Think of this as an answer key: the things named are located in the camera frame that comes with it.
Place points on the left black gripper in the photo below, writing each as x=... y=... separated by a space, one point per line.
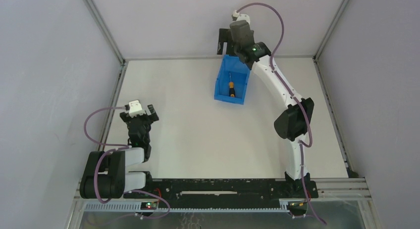
x=139 y=119

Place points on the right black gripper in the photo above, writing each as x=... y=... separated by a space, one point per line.
x=225 y=40

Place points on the orange black screwdriver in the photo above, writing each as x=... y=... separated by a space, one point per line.
x=232 y=92

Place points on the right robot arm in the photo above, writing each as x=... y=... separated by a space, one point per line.
x=293 y=124

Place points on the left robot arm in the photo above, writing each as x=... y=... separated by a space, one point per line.
x=106 y=174

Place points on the blue plastic bin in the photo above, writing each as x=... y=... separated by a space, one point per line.
x=240 y=76

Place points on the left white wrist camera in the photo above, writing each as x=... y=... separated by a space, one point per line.
x=134 y=108

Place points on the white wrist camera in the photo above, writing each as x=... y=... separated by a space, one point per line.
x=134 y=108
x=236 y=16

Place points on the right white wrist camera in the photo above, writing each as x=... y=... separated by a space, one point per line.
x=236 y=16

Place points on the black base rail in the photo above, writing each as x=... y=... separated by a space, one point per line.
x=226 y=193

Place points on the grey slotted cable duct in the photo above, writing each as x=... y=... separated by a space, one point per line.
x=141 y=207

